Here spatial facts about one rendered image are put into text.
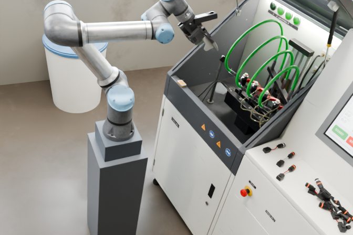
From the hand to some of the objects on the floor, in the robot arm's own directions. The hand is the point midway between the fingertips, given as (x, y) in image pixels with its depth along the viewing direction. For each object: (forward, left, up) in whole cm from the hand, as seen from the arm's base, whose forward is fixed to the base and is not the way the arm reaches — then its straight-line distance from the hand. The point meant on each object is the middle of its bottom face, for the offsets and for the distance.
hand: (213, 45), depth 165 cm
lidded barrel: (-36, +134, -131) cm, 191 cm away
